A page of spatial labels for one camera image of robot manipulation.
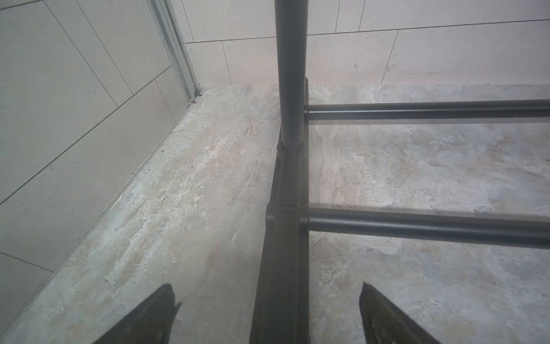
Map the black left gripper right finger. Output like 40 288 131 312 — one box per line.
359 282 441 344

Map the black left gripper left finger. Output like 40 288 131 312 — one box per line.
95 284 181 344

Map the black metal clothes rack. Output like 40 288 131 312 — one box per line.
249 1 549 343

